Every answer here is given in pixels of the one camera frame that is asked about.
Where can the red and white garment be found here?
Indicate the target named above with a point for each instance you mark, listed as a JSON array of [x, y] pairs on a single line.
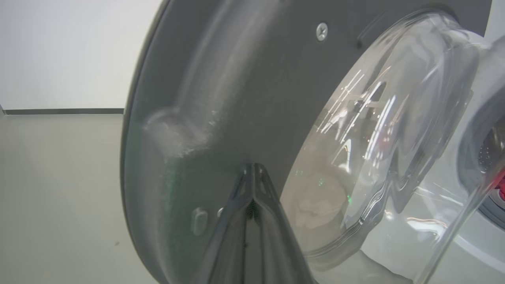
[[502, 189]]

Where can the stainless steel washing machine drum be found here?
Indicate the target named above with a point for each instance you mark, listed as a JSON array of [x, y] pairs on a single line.
[[493, 150]]

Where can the black round glass washer door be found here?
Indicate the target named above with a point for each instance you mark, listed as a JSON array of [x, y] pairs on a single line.
[[236, 79]]

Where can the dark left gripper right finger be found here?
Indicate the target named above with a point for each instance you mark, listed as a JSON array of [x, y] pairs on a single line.
[[276, 244]]

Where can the white front-load washing machine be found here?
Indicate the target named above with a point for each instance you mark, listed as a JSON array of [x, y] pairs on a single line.
[[489, 268]]

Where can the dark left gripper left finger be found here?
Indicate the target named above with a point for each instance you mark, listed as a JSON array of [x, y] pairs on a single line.
[[229, 244]]

